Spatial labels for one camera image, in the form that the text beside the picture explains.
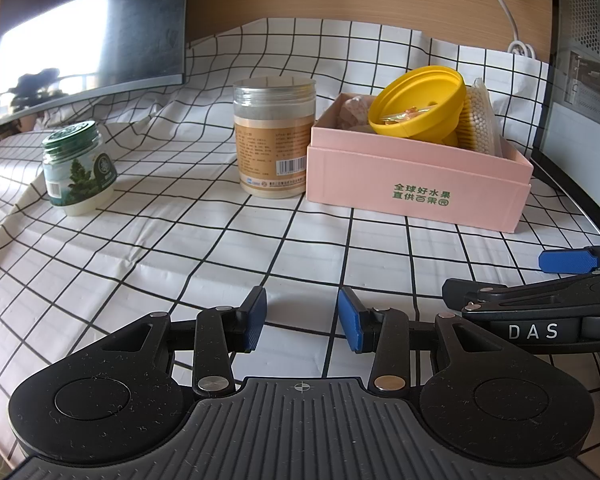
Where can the orange wrapped candies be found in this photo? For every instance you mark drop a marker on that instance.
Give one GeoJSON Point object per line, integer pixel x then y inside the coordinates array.
{"type": "Point", "coordinates": [405, 115]}

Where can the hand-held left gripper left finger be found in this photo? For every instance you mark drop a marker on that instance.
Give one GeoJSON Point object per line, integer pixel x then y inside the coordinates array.
{"type": "Point", "coordinates": [257, 310]}

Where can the curved monitor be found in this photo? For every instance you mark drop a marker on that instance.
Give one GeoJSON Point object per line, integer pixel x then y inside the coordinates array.
{"type": "Point", "coordinates": [80, 35]}

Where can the green lidded jar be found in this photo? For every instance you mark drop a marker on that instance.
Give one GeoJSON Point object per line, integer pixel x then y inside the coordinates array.
{"type": "Point", "coordinates": [77, 170]}

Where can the clear plastic jar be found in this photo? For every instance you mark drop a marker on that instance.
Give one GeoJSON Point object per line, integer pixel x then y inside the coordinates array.
{"type": "Point", "coordinates": [272, 135]}

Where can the white checked tablecloth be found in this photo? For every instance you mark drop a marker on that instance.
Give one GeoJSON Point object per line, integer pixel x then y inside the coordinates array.
{"type": "Point", "coordinates": [180, 235]}

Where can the pink cardboard box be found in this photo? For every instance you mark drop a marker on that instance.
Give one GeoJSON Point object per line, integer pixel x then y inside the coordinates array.
{"type": "Point", "coordinates": [410, 180]}

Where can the yellow collapsible cup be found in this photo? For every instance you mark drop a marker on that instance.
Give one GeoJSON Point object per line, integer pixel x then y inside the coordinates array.
{"type": "Point", "coordinates": [420, 95]}

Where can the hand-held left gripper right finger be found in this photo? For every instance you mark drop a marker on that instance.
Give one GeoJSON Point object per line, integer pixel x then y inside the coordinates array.
{"type": "Point", "coordinates": [347, 320]}

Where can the cotton swab packet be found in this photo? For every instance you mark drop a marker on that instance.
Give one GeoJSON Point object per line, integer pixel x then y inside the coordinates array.
{"type": "Point", "coordinates": [477, 120]}

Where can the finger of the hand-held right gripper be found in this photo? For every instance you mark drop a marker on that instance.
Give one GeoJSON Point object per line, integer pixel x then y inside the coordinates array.
{"type": "Point", "coordinates": [530, 296]}
{"type": "Point", "coordinates": [567, 261]}

